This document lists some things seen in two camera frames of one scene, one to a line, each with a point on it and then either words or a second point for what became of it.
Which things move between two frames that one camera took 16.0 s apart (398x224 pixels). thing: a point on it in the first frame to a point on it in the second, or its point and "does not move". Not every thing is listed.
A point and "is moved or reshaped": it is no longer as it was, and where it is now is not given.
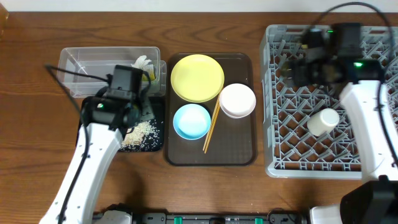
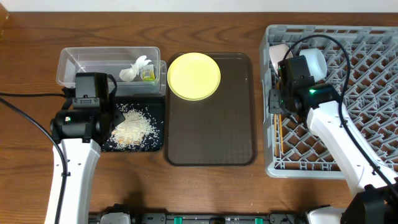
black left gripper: x=146 y=109 to x=116 y=117
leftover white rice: x=144 y=135 does not move
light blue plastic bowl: x=191 y=122 is moved or reshaped
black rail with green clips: x=288 y=217 does not move
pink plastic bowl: x=237 y=100 to x=277 y=53
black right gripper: x=288 y=70 to x=274 y=101
